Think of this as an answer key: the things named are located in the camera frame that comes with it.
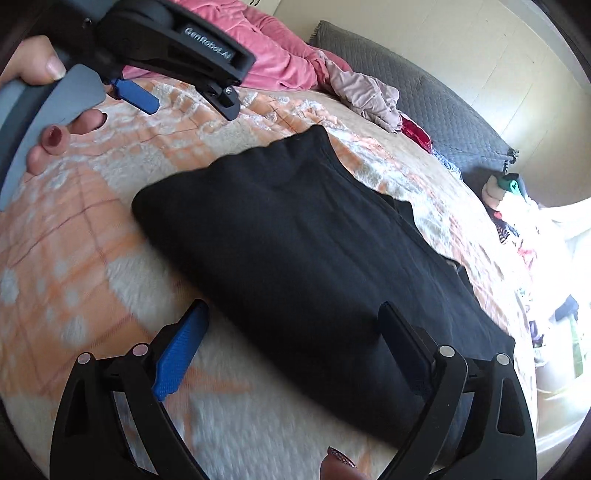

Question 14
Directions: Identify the orange plaid fleece blanket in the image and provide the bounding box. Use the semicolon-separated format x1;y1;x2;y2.
0;76;542;480

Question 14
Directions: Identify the person's right hand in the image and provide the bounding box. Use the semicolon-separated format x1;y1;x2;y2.
321;446;366;480

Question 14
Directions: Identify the pink quilt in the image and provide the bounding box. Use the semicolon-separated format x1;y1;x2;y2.
124;0;345;94

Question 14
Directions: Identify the person's left hand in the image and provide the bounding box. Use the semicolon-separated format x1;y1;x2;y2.
0;36;108;177

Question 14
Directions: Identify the pile of mixed clothes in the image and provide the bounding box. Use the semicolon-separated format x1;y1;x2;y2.
480;171;591;384

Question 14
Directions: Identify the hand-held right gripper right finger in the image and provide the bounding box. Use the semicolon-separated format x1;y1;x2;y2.
378;301;537;480

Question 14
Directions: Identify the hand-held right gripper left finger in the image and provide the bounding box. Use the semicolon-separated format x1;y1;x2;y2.
50;299;211;480

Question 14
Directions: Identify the mauve crumpled garment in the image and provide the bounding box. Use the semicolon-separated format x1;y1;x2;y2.
322;50;400;136

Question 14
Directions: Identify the red garment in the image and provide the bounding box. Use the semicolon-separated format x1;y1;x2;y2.
399;114;433;156

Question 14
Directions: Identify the black sweater with orange patch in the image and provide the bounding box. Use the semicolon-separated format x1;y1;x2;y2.
131;124;516;449

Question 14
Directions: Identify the blue patterned cloth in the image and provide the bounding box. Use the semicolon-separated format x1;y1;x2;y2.
433;148;465;182

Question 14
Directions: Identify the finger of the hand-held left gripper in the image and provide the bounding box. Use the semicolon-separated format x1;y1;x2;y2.
111;76;161;114
202;85;242;123

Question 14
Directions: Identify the grey quilted headboard cushion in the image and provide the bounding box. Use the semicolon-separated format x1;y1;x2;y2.
308;20;520;182

